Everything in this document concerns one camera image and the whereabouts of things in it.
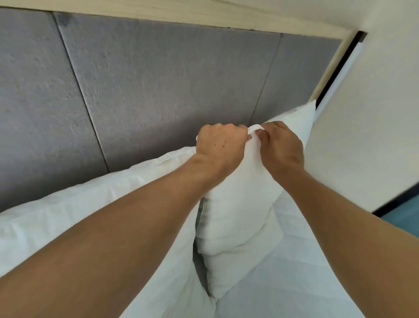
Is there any person's right hand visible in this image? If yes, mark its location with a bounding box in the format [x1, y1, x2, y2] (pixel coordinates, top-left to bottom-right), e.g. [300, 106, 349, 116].
[255, 121, 306, 179]

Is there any person's left hand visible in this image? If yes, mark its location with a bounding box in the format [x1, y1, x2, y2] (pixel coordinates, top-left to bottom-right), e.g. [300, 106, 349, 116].
[195, 123, 253, 172]

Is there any small white pillow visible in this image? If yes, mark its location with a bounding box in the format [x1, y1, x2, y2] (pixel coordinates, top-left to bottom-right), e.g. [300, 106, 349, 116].
[196, 100, 317, 299]

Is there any person's left forearm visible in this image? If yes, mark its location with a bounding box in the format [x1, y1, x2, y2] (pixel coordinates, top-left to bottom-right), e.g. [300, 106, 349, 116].
[0, 153, 236, 318]

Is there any person's right forearm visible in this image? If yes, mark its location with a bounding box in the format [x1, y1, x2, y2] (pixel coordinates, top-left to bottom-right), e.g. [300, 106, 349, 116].
[272, 165, 419, 318]

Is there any grey padded headboard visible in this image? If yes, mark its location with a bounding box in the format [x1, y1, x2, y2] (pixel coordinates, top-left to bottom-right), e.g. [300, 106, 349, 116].
[0, 7, 343, 213]

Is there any white quilted bed sheet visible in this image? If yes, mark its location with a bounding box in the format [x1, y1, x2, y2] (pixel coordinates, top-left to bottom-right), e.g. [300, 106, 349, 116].
[214, 190, 365, 318]

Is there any large white pillow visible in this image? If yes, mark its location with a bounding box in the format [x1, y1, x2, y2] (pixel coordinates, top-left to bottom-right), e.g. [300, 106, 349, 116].
[0, 146, 217, 318]

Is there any beige wooden headboard frame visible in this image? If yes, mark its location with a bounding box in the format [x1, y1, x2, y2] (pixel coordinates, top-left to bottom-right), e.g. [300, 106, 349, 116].
[0, 0, 357, 102]

